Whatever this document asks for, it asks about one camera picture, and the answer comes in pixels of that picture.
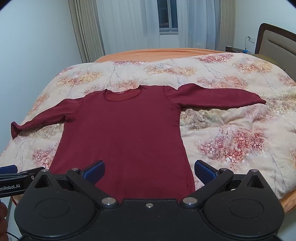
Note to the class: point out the white sheer curtain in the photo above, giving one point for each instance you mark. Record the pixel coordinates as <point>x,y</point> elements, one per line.
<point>129,23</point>

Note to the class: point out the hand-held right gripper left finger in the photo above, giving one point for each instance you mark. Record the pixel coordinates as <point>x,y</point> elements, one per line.
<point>94,172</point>

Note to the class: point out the window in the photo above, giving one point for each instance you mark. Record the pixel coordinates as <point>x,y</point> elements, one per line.
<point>168,16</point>

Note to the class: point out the white wall socket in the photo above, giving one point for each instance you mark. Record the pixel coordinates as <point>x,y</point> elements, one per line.
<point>251,39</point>

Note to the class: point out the dark wooden nightstand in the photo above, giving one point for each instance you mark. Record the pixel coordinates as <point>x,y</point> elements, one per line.
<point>234,49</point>

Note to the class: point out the maroon long-sleeve shirt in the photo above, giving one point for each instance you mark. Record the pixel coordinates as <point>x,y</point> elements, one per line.
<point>129,134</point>

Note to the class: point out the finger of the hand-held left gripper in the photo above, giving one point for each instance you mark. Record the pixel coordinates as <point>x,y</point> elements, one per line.
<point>8,169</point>
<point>27,173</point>

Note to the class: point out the floral blanket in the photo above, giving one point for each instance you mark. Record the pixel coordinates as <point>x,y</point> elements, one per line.
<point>231,129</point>

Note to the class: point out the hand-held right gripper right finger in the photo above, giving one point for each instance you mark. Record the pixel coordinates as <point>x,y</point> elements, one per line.
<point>204,172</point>

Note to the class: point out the beige curtain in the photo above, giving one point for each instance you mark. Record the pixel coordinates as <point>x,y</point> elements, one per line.
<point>86,30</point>
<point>227,23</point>

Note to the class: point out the person's left hand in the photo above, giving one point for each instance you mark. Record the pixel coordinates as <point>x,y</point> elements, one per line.
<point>2,216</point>

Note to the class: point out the padded brown headboard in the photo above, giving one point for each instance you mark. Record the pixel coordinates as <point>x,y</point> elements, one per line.
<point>277,44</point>

